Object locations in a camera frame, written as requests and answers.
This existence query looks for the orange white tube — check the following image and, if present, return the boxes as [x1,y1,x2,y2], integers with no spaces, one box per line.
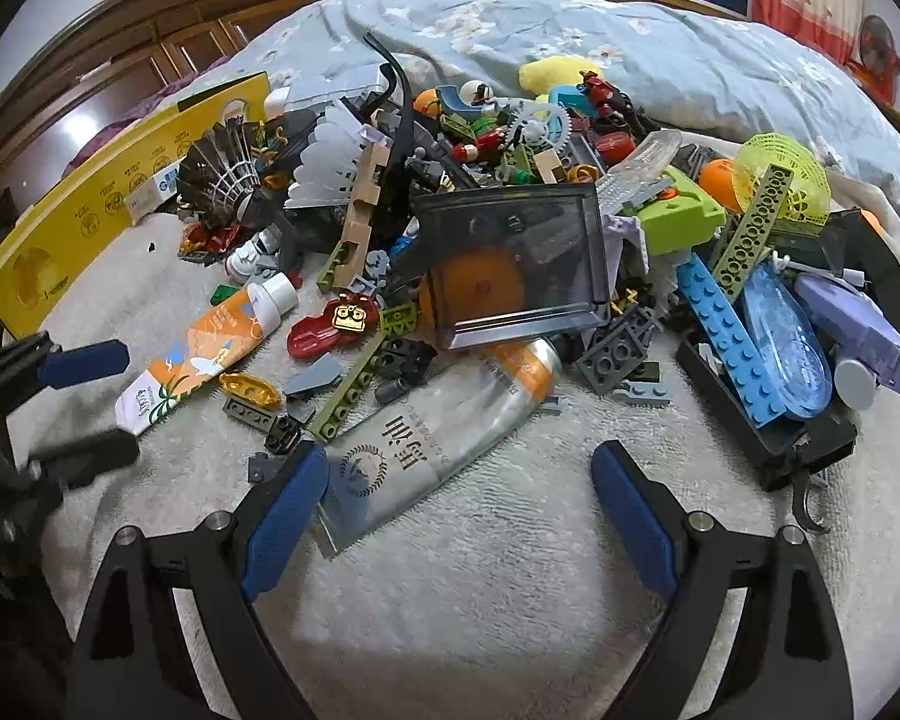
[115,273,299,436]

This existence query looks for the silver orange tube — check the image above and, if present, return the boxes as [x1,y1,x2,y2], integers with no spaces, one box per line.
[317,338,562,559]

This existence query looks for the yellow cardboard box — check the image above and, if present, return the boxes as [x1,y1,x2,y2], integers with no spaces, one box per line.
[0,71,269,338]

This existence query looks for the gold boat piece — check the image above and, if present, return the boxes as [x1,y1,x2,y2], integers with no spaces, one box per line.
[219,372,283,411]

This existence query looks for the black tray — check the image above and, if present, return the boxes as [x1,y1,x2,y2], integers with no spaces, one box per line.
[674,328,860,493]

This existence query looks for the dark green technic beam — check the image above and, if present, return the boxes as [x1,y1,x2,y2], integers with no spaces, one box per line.
[307,332,386,444]

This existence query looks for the black shuttlecock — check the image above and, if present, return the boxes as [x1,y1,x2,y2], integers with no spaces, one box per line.
[176,117,266,231]

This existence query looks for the transparent blue oval piece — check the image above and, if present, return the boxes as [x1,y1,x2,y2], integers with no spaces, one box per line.
[741,263,832,419]

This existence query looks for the wooden headboard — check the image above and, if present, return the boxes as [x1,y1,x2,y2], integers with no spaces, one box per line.
[0,0,318,210]

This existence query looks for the white shuttlecock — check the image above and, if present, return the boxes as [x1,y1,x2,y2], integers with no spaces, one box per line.
[284,101,374,211]

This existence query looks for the purple plastic toy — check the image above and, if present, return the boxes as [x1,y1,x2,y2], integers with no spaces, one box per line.
[795,273,900,395]

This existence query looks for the blue long brick plate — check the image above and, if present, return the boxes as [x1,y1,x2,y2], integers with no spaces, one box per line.
[676,254,785,427]

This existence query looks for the grey bricks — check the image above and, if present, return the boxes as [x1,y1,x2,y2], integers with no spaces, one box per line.
[575,304,656,395]

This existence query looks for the tan brick beam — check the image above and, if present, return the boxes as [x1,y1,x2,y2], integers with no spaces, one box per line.
[333,143,390,289]

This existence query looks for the olive technic beam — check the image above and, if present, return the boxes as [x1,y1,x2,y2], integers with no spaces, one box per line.
[712,164,793,304]

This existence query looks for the lime green brick piece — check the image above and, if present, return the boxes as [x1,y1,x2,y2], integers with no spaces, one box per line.
[635,166,727,257]

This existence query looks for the yellow green mesh ball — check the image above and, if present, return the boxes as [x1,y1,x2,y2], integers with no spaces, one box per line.
[733,130,833,231]

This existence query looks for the smoky transparent box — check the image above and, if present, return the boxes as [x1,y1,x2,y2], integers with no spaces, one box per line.
[414,184,610,351]

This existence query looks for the orange ping pong ball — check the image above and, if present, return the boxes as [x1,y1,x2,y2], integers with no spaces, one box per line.
[697,158,741,213]

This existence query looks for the grey gear wheel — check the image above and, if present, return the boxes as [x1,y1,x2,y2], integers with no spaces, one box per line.
[504,101,572,156]

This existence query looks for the yellow plush toy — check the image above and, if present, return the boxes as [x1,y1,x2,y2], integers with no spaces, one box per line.
[518,55,603,101]

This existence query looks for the red fan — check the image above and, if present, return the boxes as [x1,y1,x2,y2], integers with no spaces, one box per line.
[848,15,900,106]

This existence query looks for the light blue floral quilt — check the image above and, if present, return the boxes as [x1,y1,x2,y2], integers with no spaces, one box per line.
[190,0,900,217]

